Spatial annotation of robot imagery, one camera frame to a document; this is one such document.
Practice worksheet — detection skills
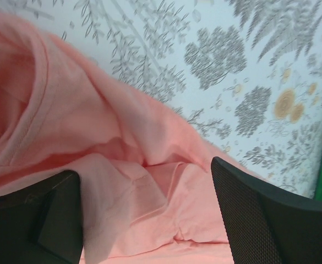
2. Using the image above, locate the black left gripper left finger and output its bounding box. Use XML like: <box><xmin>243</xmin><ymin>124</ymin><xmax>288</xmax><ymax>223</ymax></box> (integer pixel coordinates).
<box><xmin>0</xmin><ymin>170</ymin><xmax>83</xmax><ymax>263</ymax></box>

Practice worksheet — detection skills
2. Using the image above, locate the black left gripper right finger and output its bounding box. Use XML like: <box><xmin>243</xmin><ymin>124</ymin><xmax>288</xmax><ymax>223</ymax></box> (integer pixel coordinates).
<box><xmin>211</xmin><ymin>157</ymin><xmax>322</xmax><ymax>263</ymax></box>

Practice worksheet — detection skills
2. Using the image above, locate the salmon pink t-shirt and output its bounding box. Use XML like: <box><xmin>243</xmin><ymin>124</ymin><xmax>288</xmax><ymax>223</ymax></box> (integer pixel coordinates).
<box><xmin>0</xmin><ymin>13</ymin><xmax>235</xmax><ymax>263</ymax></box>

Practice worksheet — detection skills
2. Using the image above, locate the floral patterned table mat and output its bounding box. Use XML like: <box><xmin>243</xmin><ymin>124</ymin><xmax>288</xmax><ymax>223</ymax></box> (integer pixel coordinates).
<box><xmin>0</xmin><ymin>0</ymin><xmax>322</xmax><ymax>197</ymax></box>

